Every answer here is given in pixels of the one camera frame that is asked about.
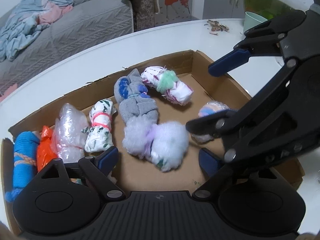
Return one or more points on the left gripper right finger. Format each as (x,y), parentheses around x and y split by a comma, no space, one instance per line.
(210,165)

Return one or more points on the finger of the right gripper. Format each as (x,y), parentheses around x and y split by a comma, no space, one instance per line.
(220,124)
(261,40)

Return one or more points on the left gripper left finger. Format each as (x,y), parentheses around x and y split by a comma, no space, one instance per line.
(94,171)

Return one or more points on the pastel round bundle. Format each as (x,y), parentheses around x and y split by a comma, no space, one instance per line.
(208,109)

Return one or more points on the white floral bundle red band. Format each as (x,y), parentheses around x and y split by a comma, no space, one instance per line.
(99,133)

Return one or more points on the clear plastic bundle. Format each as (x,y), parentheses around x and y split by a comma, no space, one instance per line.
(70,133)

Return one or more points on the white fluffy purple bundle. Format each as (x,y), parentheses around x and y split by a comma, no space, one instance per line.
(164,145)

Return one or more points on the orange plastic bundle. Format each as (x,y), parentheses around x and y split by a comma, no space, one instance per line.
(45,152)

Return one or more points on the grey blue sock bundle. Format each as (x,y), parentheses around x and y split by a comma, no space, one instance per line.
(132,97)

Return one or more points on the mint green cup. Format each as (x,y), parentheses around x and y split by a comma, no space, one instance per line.
(252,19)

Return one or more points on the shallow cardboard box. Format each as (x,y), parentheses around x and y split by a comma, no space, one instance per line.
(254,202)

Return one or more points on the pink child stool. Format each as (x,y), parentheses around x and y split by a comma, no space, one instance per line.
(10,90)

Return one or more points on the grey sofa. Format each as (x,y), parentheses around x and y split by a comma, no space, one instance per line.
(89,23)

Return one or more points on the pink cloth on sofa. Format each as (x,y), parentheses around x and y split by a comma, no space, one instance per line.
(52,13)

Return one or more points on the light blue blanket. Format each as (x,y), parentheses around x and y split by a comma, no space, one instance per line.
(21,28)

